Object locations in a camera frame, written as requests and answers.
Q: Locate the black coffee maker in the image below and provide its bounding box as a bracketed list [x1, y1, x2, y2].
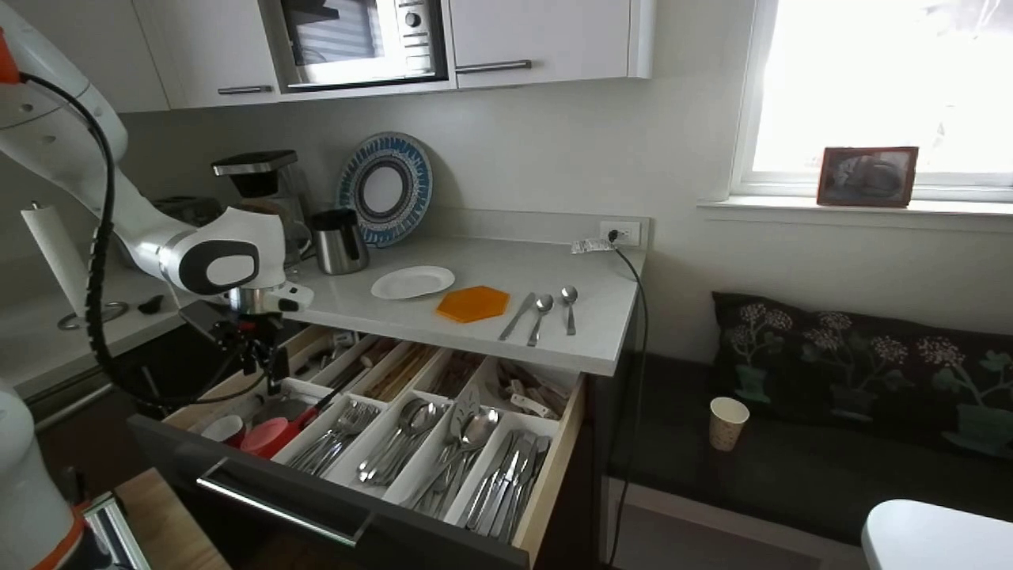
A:
[210, 150, 319, 264]

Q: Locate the large steel spoon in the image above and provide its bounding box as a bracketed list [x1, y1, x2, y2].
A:
[420, 405, 503, 517]

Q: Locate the white corner cabinet door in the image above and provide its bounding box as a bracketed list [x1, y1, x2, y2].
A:
[19, 0, 172, 117]

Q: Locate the pink round lid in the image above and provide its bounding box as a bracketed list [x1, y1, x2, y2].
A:
[238, 416, 293, 458]

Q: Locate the dark bench seat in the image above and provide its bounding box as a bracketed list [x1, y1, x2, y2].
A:
[605, 353, 1013, 547]

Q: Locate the small white plate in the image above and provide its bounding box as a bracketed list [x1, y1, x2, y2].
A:
[368, 264, 459, 305]

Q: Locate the dark lower cabinet front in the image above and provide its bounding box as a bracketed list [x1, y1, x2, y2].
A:
[29, 367, 152, 510]

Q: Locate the wooden chopsticks bundle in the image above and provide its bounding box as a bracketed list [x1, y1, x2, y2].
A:
[346, 337, 436, 405]

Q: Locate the white cabinet door long handle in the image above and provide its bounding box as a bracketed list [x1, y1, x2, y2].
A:
[441, 0, 659, 93]

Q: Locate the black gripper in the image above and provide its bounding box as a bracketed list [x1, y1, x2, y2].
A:
[220, 309, 293, 385]

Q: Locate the metal paper towel holder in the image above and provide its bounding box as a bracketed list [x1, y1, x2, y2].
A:
[52, 298, 133, 333]

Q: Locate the white wall power outlet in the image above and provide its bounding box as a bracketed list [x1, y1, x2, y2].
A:
[596, 219, 641, 254]

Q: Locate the steel table knife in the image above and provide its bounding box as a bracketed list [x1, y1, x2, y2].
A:
[465, 432, 549, 539]

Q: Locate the orange hexagonal coaster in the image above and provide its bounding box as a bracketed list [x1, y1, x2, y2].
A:
[432, 281, 513, 327]

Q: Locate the blue patterned decorative plate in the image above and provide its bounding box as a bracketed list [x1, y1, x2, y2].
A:
[335, 131, 436, 254]

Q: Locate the steel drawer bar handle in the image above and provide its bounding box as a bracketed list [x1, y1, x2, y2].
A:
[194, 455, 374, 550]

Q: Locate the white cabinet door short handle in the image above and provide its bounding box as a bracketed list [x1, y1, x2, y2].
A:
[129, 0, 280, 112]

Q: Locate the dark fronted wooden drawer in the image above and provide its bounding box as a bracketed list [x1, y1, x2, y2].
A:
[122, 324, 589, 570]

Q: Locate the dark framed picture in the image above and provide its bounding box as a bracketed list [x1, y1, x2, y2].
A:
[812, 142, 920, 211]

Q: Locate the white paper towel roll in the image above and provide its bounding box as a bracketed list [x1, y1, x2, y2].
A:
[19, 199, 106, 320]

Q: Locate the bright window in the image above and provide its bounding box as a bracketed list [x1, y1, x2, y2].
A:
[733, 0, 1013, 206]

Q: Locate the steel thermal coffee carafe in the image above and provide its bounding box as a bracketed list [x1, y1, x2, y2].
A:
[307, 206, 374, 280]

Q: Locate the steel fork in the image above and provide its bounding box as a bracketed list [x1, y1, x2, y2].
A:
[293, 400, 375, 478]

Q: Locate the white cutlery organizer tray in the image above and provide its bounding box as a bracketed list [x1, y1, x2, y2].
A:
[220, 329, 562, 539]

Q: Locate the black power cord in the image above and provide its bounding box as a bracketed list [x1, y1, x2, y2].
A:
[569, 235, 652, 563]

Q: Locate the white handled knife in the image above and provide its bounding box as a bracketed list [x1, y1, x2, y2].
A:
[497, 360, 574, 421]

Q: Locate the steel teaspoon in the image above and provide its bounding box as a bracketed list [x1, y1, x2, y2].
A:
[358, 395, 446, 488]

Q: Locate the built-in microwave oven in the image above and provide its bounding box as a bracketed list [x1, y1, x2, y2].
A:
[256, 0, 452, 94]

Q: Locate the paper cup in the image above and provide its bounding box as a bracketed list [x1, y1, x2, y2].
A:
[704, 393, 754, 455]

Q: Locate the dark floral cushion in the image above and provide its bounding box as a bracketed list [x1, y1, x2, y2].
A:
[710, 292, 1013, 463]

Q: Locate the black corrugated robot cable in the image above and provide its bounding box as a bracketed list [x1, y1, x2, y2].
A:
[19, 73, 172, 418]

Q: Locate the white round lid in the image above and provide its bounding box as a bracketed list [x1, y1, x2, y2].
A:
[200, 413, 248, 447]

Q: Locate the white side table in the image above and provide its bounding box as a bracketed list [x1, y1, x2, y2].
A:
[859, 498, 1013, 570]

